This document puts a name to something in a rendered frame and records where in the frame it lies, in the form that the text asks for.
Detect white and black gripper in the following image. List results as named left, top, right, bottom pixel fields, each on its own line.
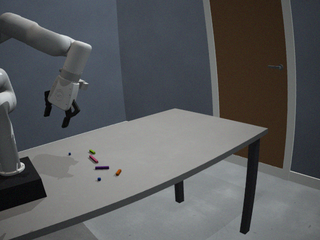
left=44, top=75, right=80, bottom=128

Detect orange rod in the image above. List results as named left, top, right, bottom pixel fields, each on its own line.
left=116, top=169, right=122, bottom=176

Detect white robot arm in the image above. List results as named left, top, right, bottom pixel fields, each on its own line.
left=0, top=12, right=92, bottom=176

